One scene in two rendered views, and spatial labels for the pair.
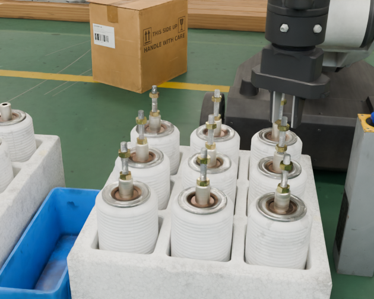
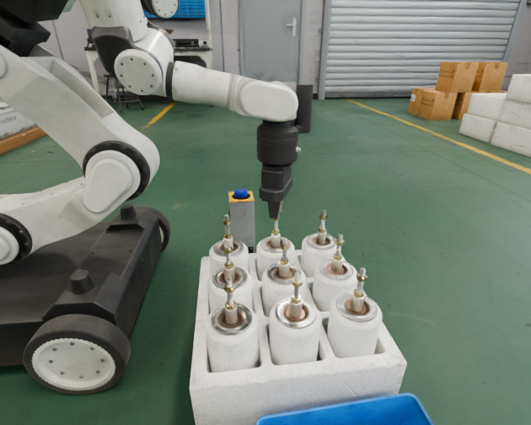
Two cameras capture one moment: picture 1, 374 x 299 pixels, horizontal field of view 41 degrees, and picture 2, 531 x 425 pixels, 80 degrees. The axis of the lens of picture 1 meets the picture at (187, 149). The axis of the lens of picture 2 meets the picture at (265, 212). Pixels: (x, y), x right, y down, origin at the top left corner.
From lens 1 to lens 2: 1.06 m
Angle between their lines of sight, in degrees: 89
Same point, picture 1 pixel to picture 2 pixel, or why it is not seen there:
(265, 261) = not seen: hidden behind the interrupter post
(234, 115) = (115, 304)
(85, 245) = (386, 356)
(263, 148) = (244, 255)
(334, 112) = (128, 244)
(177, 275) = not seen: hidden behind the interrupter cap
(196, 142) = (246, 288)
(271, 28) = (292, 153)
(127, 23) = not seen: outside the picture
